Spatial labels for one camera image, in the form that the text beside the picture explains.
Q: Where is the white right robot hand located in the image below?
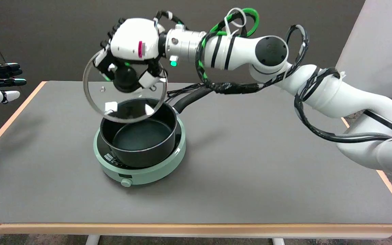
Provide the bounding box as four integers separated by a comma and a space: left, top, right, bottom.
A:
95, 18, 167, 93

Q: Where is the glass pot lid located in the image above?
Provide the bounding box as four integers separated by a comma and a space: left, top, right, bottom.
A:
83, 48, 168, 124

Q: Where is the green induction cooker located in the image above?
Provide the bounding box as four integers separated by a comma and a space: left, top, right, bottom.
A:
93, 116, 186, 188

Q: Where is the grey table mat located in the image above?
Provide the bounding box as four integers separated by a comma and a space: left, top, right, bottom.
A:
0, 81, 392, 224

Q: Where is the black power cord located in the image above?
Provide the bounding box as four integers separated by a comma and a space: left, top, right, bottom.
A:
166, 84, 203, 101

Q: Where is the black saucepan with handle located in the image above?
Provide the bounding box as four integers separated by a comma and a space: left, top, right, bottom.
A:
100, 86, 213, 168

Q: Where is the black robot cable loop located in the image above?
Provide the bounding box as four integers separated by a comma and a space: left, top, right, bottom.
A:
286, 24, 392, 143

